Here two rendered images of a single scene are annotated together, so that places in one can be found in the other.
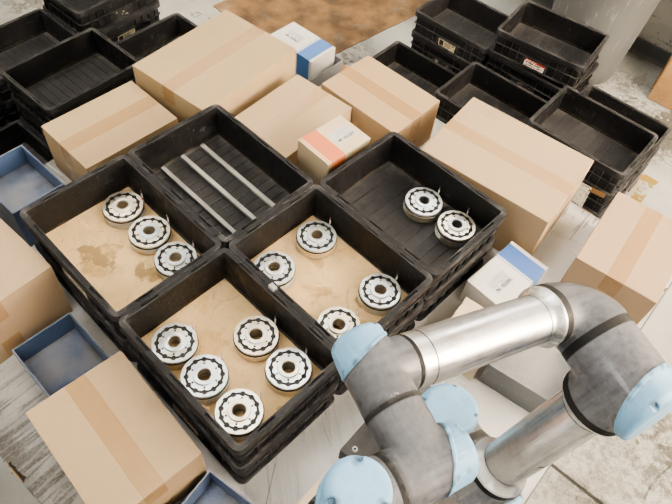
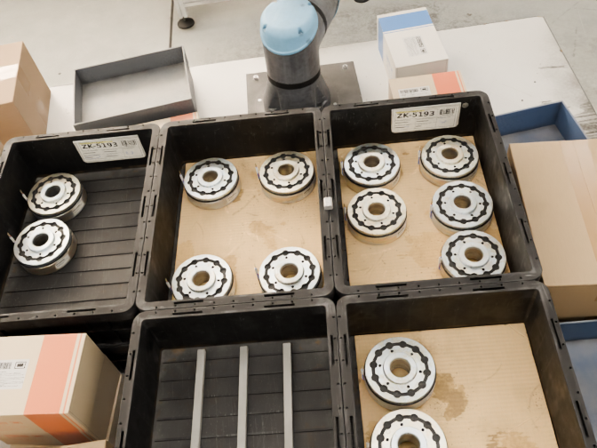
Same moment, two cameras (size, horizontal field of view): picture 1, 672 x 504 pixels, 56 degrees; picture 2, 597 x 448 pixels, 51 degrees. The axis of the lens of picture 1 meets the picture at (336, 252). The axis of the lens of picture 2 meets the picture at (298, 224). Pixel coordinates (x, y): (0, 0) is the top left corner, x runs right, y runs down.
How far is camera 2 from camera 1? 1.37 m
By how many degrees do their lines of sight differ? 63
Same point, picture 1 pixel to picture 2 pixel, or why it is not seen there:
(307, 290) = (274, 240)
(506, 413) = (210, 101)
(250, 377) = (410, 192)
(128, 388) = (555, 237)
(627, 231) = not seen: outside the picture
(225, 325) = (396, 258)
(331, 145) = (42, 364)
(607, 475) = not seen: hidden behind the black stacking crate
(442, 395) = (283, 23)
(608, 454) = not seen: hidden behind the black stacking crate
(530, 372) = (163, 93)
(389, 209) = (80, 275)
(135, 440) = (571, 186)
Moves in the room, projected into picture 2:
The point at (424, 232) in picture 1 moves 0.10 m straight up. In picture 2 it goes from (85, 223) to (63, 189)
